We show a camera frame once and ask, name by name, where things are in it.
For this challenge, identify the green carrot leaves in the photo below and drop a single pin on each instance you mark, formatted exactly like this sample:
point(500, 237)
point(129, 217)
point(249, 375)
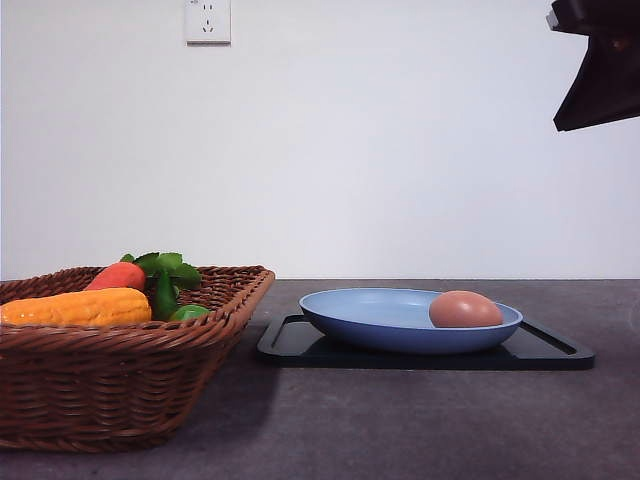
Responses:
point(166, 273)

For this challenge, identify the yellow toy corn cob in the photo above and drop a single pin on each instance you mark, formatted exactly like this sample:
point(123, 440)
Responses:
point(92, 306)

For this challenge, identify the green toy vegetable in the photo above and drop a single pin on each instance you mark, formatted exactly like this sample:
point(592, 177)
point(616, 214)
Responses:
point(189, 312)

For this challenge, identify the brown egg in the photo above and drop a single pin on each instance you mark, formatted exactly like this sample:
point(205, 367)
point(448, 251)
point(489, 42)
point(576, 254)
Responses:
point(457, 308)

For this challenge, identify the orange toy carrot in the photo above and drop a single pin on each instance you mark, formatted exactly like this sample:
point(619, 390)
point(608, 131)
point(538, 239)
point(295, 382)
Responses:
point(118, 275)

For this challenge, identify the blue round plate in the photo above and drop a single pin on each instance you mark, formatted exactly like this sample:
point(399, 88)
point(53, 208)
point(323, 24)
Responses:
point(393, 322)

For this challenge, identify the white wall power socket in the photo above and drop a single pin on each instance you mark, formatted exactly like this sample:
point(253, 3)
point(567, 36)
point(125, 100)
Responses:
point(207, 23)

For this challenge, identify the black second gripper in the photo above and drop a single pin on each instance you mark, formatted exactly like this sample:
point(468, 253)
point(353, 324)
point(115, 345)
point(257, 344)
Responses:
point(606, 87)

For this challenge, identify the brown wicker basket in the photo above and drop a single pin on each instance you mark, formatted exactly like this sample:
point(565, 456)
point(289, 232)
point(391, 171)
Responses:
point(118, 388)

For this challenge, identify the black rectangular tray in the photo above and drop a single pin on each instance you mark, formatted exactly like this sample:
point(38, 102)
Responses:
point(291, 344)

